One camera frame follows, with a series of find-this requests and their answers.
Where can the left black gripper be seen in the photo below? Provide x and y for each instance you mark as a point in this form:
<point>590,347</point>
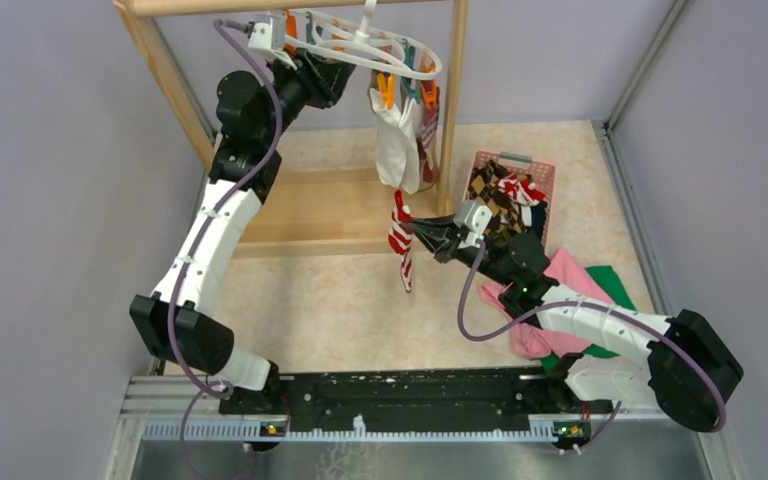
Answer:
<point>322,79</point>

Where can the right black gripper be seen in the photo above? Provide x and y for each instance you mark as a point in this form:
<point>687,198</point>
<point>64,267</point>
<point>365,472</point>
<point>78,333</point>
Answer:
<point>440,234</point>

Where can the red white striped sock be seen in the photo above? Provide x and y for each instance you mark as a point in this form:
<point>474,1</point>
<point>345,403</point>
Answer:
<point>400,239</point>

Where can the white round clip hanger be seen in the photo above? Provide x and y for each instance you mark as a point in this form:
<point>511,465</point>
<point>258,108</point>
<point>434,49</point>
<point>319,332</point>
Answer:
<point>415,65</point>

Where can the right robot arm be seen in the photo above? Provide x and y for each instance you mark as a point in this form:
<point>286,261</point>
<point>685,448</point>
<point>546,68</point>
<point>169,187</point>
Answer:
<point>677,363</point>

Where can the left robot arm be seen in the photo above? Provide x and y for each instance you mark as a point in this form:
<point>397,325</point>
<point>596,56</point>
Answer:
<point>176,320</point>

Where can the brown argyle socks in basket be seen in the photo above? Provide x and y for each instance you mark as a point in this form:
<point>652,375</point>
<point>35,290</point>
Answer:
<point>506,218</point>

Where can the orange clip holding sock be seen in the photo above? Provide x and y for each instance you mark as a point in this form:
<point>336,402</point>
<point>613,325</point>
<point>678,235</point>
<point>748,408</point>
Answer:
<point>385,83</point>

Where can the white hanging sock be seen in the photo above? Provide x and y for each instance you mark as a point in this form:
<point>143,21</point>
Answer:
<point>396,150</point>

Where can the dark red hanging sock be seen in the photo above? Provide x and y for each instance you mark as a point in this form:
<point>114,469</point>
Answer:
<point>427,146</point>

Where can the pink laundry basket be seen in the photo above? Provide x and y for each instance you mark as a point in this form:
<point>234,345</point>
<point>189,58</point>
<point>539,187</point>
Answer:
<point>533,189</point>

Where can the pink cloth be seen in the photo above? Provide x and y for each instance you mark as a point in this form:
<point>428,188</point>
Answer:
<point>532,342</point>

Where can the green cloth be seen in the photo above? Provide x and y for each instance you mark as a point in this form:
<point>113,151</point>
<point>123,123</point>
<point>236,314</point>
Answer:
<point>602,282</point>

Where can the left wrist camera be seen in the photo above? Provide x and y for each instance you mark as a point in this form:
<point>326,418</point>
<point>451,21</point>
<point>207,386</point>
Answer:
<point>266,34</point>

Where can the wooden drying rack frame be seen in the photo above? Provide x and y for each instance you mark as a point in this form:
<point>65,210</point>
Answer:
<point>309,212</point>

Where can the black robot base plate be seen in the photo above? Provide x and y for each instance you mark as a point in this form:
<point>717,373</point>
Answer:
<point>473,400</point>

